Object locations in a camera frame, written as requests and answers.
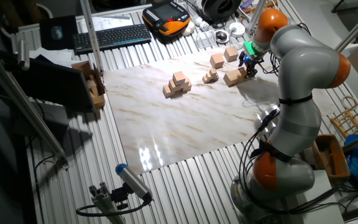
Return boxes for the white power adapter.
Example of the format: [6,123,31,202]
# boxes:
[191,15,210,32]

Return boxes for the brown cardboard box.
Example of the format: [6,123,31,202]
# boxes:
[71,60,106,110]

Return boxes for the short aluminium profile piece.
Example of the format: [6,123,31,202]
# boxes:
[88,182,126,224]

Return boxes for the metal bowl with white rim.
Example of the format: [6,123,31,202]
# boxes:
[214,29,230,44]

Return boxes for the black flat panel screen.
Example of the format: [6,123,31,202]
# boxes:
[11,57,96,111]

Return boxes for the black computer keyboard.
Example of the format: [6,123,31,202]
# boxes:
[72,23,152,56]

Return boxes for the brown wooden tray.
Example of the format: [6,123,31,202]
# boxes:
[312,134,351,181]

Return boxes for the silver camera with blue tip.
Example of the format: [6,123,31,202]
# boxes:
[115,163,154,203]

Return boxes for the white egg shaped object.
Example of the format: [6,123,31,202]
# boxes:
[181,21,196,37]

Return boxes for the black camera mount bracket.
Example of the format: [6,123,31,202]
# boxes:
[110,183,131,211]

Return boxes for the black orange teach pendant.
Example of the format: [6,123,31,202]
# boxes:
[142,1,191,37]

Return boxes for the white paper sheet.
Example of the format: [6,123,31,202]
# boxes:
[29,47,82,68]
[76,14,133,34]

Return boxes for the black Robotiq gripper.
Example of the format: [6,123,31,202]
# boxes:
[239,51,262,78]

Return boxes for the grey power cable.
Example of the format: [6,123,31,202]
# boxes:
[236,37,251,51]

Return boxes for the wooden lattice rack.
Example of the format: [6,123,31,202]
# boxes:
[330,96,358,139]

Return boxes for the black filament spool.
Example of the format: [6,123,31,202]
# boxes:
[201,0,242,22]

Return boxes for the black camera cable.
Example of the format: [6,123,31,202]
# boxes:
[75,194,152,218]

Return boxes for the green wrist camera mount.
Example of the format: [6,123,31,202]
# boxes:
[243,40,265,57]

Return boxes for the dark computer mouse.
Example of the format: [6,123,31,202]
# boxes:
[50,25,64,40]

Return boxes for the aluminium frame post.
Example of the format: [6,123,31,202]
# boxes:
[80,0,104,74]
[246,0,267,34]

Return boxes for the black mouse pad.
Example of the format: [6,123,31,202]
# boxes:
[39,15,79,51]

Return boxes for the marble pattern table mat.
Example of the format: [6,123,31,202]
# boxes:
[103,43,338,175]

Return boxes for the round white power socket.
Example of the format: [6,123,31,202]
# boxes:
[228,21,246,39]

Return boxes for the clear gridded plastic box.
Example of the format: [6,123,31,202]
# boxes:
[195,30,217,50]

